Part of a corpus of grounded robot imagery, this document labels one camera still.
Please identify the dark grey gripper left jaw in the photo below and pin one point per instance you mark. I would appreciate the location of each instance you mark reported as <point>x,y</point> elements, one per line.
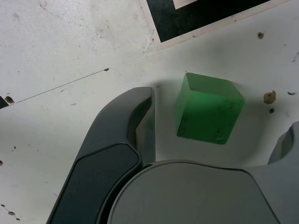
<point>100,168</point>

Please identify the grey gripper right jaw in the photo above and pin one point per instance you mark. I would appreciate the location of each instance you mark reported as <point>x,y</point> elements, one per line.
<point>198,193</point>

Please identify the green cube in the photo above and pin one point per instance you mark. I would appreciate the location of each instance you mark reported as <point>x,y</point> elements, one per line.
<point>208,114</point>

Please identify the black tape square outline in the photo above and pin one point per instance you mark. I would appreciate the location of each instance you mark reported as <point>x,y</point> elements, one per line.
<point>168,23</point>

